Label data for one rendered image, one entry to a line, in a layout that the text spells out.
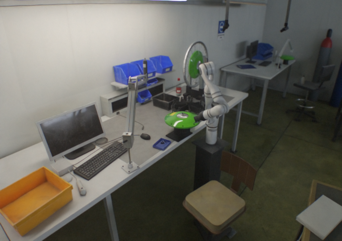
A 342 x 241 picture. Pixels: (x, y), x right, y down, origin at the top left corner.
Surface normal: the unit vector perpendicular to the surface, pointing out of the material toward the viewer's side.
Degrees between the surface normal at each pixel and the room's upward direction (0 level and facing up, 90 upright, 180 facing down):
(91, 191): 0
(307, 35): 90
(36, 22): 90
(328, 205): 0
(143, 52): 90
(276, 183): 0
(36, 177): 86
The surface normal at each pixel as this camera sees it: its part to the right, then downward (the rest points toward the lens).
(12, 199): 0.84, 0.17
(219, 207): 0.00, -0.90
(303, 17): -0.63, 0.33
